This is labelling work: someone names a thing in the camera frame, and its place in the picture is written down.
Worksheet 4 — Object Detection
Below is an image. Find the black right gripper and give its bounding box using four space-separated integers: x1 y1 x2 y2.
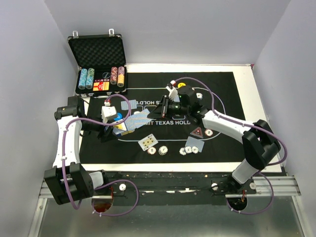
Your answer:
148 95 190 120

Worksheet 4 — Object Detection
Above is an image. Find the blue playing card box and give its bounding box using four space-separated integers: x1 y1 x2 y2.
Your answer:
113 123 135 137

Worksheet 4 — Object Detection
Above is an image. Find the yellow big blind button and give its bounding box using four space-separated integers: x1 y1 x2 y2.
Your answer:
177 82 186 88

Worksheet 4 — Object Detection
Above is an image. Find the blue small blind button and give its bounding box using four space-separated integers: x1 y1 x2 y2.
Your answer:
115 113 123 120

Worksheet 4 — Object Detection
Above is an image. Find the red triangular dealer button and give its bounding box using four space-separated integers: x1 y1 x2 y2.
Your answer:
190 127 203 139

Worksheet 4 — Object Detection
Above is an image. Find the blue backed card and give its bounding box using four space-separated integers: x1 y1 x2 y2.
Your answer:
120 100 137 111
185 136 204 153

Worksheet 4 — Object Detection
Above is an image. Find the blue backed card fan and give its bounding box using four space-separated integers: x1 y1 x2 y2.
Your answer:
124 109 151 131

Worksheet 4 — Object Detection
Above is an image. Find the blue backed card bottom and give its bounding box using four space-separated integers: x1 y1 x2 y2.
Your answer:
185 136 204 153

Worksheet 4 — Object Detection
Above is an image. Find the face up spade card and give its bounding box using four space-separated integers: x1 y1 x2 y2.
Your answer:
138 134 158 151

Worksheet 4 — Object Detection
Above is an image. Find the blue poker chip stack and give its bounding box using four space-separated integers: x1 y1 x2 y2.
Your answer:
179 146 199 156

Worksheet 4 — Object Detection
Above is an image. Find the red poker chip stack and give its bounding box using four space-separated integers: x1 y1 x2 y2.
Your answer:
147 147 157 155

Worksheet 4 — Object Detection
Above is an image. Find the grey poker chip stack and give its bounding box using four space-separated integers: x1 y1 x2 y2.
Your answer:
158 146 168 156

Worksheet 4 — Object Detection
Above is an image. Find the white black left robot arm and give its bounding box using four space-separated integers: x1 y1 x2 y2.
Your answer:
44 96 117 205

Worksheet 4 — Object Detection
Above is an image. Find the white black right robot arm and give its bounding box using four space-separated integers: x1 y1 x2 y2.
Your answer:
147 85 281 194

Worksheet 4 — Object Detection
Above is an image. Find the black poker table mat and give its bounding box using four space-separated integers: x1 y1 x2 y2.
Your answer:
79 72 245 164

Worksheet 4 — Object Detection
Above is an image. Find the card deck in case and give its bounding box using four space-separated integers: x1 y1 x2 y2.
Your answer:
92 79 110 91

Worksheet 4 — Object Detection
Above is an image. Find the green chip row in case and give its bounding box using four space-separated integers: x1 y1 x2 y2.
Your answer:
85 68 95 89

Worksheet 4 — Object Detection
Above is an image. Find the white table board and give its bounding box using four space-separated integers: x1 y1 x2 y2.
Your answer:
83 64 266 173

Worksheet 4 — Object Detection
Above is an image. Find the blue chip row in case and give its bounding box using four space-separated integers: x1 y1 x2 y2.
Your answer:
78 68 88 90

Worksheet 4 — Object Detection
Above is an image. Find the red chip row in case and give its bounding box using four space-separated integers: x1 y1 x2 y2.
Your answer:
110 67 118 85

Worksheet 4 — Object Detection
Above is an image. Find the black aluminium poker case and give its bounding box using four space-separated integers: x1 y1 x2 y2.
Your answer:
67 29 128 97

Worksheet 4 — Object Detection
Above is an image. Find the orange chip row in case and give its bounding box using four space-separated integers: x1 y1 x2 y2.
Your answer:
117 66 125 87

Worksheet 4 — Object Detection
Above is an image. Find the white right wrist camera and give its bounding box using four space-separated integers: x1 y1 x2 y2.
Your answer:
166 83 178 101

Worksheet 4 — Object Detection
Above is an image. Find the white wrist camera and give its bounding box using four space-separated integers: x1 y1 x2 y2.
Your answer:
101 106 118 123
166 83 178 101

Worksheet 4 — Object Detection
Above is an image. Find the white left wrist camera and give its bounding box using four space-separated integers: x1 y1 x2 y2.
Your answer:
101 106 118 123

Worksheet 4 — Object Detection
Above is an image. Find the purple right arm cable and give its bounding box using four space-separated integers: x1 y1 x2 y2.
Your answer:
170 77 288 215

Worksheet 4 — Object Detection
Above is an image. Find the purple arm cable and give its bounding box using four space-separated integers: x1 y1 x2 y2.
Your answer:
170 77 288 215
61 93 140 217

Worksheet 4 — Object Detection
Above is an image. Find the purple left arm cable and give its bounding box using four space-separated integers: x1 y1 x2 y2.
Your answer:
61 93 140 217

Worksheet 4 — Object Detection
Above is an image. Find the aluminium rail frame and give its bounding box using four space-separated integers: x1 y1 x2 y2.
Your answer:
29 174 305 237

